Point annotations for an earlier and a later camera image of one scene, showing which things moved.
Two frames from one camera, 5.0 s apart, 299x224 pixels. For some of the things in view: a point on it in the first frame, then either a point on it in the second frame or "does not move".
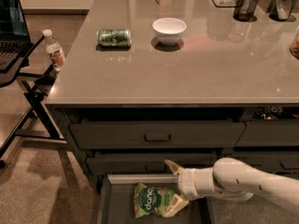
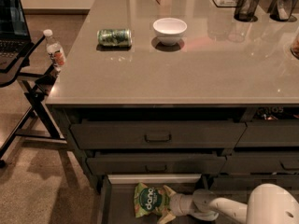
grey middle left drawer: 148,163 does not move
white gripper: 187,182 -> 179,203
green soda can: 114,37 does not move
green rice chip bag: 150,200 does not move
